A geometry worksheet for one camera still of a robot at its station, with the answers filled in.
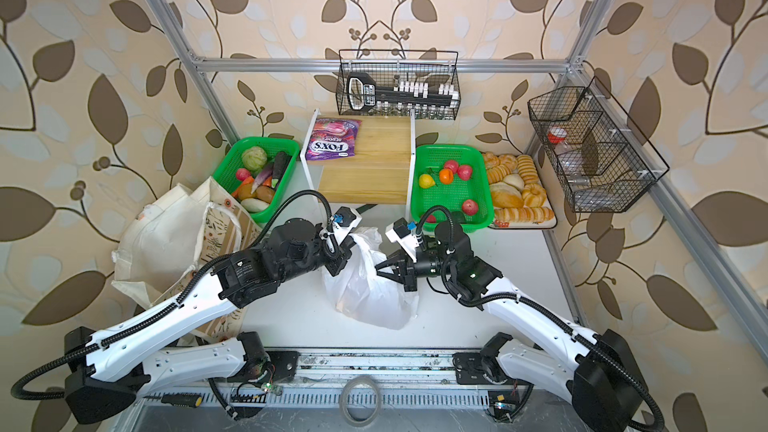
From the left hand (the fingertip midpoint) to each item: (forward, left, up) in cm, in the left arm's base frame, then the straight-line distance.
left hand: (360, 234), depth 67 cm
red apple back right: (+43, -33, -24) cm, 59 cm away
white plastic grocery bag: (-7, +1, -16) cm, 17 cm away
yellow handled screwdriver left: (-30, +42, -27) cm, 58 cm away
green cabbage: (+44, +47, -21) cm, 68 cm away
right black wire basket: (+18, -59, +6) cm, 62 cm away
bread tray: (+31, -51, -25) cm, 65 cm away
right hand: (-7, -3, -5) cm, 9 cm away
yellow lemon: (+37, -18, -23) cm, 47 cm away
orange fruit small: (+40, -26, -24) cm, 54 cm away
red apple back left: (+45, -28, -23) cm, 57 cm away
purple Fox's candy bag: (+24, +9, +7) cm, 27 cm away
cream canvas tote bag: (+3, +54, -12) cm, 55 cm away
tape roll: (-29, +3, -24) cm, 37 cm away
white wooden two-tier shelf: (+34, -2, -16) cm, 38 cm away
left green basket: (+43, +56, -22) cm, 74 cm away
